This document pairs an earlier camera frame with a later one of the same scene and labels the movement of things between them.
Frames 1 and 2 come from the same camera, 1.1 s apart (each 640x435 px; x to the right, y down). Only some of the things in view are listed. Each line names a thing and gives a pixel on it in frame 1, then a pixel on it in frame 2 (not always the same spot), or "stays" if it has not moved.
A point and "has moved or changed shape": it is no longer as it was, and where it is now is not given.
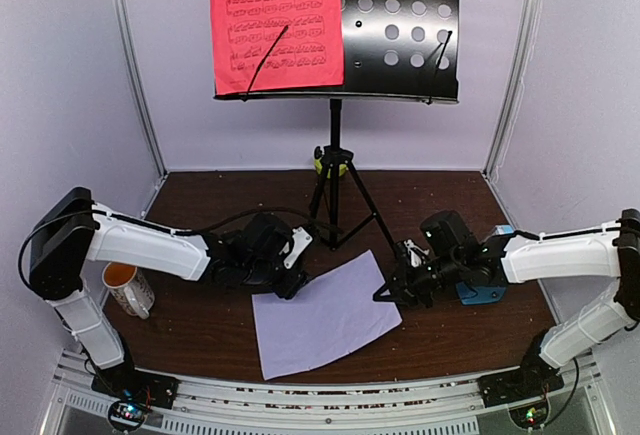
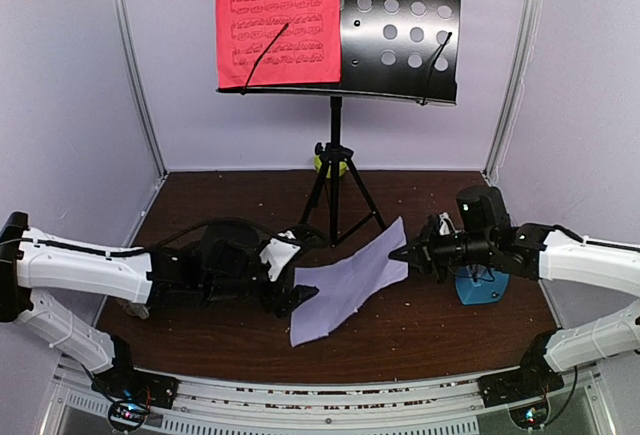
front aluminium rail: [381, 405] stays
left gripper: [287, 288] → [283, 300]
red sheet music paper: [252, 0] stays
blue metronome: [485, 295] stays
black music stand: [401, 46] stays
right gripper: [405, 292] → [427, 253]
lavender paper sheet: [329, 315] has moved or changed shape
